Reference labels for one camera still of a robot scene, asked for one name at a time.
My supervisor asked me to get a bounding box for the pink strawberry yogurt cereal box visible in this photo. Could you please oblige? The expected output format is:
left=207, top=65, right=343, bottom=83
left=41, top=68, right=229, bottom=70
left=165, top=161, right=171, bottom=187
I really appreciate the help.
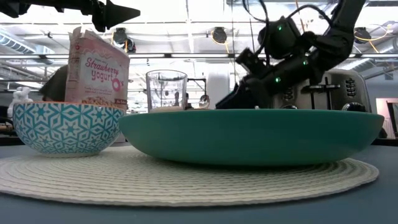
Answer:
left=64, top=26, right=131, bottom=111

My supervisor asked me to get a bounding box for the white round woven placemat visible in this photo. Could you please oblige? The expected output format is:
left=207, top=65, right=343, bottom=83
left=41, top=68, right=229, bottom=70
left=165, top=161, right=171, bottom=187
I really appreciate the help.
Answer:
left=0, top=145, right=380, bottom=208

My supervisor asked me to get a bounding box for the white pillar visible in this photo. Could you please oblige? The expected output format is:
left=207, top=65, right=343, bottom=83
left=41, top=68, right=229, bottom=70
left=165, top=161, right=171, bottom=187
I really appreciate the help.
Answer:
left=206, top=73, right=231, bottom=110

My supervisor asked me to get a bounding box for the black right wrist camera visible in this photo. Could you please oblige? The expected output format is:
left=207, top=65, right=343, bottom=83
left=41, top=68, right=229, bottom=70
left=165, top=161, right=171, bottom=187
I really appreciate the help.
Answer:
left=235, top=47, right=266, bottom=77

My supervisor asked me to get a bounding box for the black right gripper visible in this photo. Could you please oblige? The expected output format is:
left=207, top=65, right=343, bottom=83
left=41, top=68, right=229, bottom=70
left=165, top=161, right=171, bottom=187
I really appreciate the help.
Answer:
left=215, top=57, right=315, bottom=110

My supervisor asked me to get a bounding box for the green round plate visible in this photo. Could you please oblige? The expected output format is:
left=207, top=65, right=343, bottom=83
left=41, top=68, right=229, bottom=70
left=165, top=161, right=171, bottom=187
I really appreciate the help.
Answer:
left=118, top=108, right=387, bottom=167

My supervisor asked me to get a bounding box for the white figurine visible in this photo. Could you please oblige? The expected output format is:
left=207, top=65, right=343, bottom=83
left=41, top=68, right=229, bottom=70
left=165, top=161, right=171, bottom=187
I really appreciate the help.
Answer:
left=7, top=86, right=34, bottom=119

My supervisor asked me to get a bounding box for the blue patterned bowl orange inside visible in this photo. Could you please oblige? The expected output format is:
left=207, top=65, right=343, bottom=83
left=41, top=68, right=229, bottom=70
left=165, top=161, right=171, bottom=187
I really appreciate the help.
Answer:
left=12, top=101, right=125, bottom=158

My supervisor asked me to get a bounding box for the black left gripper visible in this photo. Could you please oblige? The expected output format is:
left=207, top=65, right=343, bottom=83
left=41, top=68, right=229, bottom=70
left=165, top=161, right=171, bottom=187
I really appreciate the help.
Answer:
left=55, top=0, right=142, bottom=33

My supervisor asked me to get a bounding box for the person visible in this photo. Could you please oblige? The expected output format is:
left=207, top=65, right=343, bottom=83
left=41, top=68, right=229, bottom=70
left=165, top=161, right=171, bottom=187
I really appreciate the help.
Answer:
left=39, top=64, right=70, bottom=102

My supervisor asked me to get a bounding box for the silver four-slot toaster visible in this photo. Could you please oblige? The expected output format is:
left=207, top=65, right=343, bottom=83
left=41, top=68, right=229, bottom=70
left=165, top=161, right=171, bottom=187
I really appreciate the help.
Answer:
left=270, top=68, right=373, bottom=113

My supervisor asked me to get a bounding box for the clear glass with milk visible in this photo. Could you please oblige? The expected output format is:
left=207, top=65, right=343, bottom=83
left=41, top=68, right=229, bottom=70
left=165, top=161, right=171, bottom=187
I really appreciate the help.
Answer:
left=146, top=70, right=188, bottom=113

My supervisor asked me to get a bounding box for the black ceiling cable reel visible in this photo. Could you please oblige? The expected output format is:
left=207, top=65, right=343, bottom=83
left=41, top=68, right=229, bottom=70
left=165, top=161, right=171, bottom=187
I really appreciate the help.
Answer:
left=112, top=27, right=137, bottom=54
left=353, top=27, right=373, bottom=45
left=211, top=26, right=229, bottom=45

